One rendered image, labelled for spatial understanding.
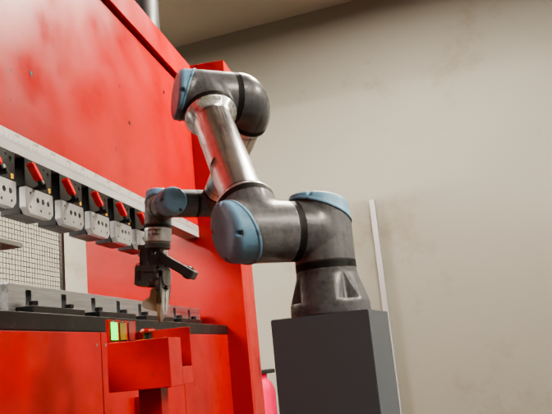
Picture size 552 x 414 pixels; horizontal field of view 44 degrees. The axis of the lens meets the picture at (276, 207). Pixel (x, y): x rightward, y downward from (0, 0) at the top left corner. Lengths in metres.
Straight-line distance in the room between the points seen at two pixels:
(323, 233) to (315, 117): 4.35
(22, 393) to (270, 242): 0.82
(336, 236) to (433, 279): 3.92
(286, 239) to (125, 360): 0.69
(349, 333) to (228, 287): 2.35
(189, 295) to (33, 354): 1.84
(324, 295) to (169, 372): 0.62
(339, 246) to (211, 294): 2.32
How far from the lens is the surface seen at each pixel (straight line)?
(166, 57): 3.50
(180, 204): 1.80
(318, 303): 1.24
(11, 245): 1.54
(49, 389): 1.90
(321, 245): 1.26
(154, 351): 1.75
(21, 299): 2.04
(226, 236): 1.23
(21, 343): 1.80
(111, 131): 2.73
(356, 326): 1.20
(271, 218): 1.22
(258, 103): 1.56
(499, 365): 5.13
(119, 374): 1.78
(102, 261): 3.79
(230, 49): 6.07
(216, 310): 3.54
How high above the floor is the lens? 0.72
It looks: 12 degrees up
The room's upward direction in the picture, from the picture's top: 6 degrees counter-clockwise
